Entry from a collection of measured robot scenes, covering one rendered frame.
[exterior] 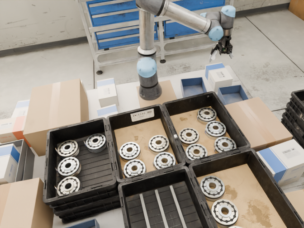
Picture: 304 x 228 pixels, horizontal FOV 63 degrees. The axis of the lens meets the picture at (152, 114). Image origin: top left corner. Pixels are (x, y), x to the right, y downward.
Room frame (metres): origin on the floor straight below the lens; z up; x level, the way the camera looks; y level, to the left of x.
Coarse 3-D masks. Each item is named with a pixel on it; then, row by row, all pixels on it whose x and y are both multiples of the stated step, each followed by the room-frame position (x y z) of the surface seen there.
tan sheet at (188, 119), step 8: (192, 112) 0.96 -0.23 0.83; (176, 120) 0.91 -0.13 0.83; (184, 120) 0.90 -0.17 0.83; (192, 120) 0.90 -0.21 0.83; (216, 120) 0.88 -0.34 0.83; (176, 128) 0.85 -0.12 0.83; (200, 128) 0.83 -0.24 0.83; (200, 136) 0.78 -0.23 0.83; (224, 136) 0.76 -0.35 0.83; (200, 144) 0.73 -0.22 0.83; (208, 144) 0.73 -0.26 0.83; (208, 152) 0.68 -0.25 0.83
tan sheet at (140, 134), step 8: (152, 120) 0.93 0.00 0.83; (160, 120) 0.93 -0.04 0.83; (120, 128) 0.90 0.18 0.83; (128, 128) 0.90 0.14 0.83; (136, 128) 0.89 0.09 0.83; (144, 128) 0.88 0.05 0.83; (152, 128) 0.87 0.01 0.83; (160, 128) 0.87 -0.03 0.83; (120, 136) 0.85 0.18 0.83; (128, 136) 0.84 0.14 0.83; (136, 136) 0.83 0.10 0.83; (144, 136) 0.83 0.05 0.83; (152, 136) 0.82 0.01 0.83; (120, 144) 0.79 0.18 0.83; (144, 144) 0.77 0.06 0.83; (144, 152) 0.72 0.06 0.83; (120, 160) 0.70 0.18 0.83; (144, 160) 0.68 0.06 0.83; (152, 160) 0.67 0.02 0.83; (152, 168) 0.63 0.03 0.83
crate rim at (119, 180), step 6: (144, 108) 0.94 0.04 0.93; (150, 108) 0.93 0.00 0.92; (162, 108) 0.92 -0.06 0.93; (114, 114) 0.91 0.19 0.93; (120, 114) 0.91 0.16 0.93; (108, 120) 0.88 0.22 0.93; (108, 126) 0.84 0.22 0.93; (168, 126) 0.79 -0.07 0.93; (174, 138) 0.71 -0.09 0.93; (114, 150) 0.69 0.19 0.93; (180, 150) 0.64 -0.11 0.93; (114, 156) 0.65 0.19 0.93; (180, 156) 0.61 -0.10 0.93; (114, 162) 0.62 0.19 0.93; (114, 168) 0.59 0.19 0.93; (162, 168) 0.56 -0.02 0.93; (168, 168) 0.56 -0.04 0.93; (144, 174) 0.54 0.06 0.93; (150, 174) 0.54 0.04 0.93; (120, 180) 0.53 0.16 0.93; (126, 180) 0.52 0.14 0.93
